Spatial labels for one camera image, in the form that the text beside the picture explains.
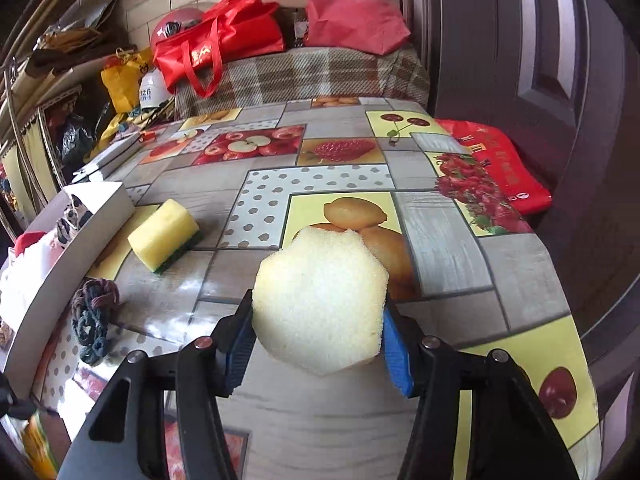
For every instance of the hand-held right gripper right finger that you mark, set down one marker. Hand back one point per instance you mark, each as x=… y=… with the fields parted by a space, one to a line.
x=397 y=360

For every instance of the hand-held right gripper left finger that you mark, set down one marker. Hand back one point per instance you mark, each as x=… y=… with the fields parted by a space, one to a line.
x=240 y=355

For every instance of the white foam sponge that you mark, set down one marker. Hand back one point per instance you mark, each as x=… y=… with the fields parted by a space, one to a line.
x=320 y=300

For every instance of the yellow and green sponge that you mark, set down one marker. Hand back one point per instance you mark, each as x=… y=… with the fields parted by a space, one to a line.
x=160 y=235

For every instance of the white cardboard box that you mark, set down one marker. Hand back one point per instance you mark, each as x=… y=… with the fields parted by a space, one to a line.
x=75 y=265

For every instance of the black and white plush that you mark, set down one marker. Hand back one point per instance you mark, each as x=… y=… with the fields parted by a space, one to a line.
x=67 y=225

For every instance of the white cloth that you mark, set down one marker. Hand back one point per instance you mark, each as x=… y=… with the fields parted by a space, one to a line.
x=25 y=280

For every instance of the small beige plush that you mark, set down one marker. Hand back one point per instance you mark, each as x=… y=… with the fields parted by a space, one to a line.
x=5 y=335

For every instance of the fruit print tablecloth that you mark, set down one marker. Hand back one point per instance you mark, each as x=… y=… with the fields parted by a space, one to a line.
x=450 y=260

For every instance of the red plastic bag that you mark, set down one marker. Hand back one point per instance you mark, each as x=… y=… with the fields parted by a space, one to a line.
x=505 y=170

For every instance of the small yellow box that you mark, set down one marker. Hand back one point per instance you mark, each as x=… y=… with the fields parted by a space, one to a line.
x=40 y=445

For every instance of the flat white box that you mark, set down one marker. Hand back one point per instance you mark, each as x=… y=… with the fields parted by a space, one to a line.
x=107 y=160

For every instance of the white bottle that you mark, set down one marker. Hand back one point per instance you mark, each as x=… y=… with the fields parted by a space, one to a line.
x=152 y=92

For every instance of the plaid cloth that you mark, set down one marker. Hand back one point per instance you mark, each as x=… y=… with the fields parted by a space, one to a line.
x=310 y=75

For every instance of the yellow bag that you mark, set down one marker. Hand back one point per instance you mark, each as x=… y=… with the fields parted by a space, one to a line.
x=122 y=80

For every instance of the shiny red tote bag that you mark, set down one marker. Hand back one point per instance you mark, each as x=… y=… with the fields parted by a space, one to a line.
x=225 y=30

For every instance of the dark brown door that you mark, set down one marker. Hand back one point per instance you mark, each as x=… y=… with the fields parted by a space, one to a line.
x=525 y=60

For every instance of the red helmet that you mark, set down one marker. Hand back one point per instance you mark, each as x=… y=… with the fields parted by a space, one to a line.
x=175 y=25

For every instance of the metal shelf rack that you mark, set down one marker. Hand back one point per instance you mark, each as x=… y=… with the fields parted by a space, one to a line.
x=30 y=85

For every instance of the red cloth bag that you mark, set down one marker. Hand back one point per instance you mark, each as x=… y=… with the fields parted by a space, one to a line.
x=350 y=10

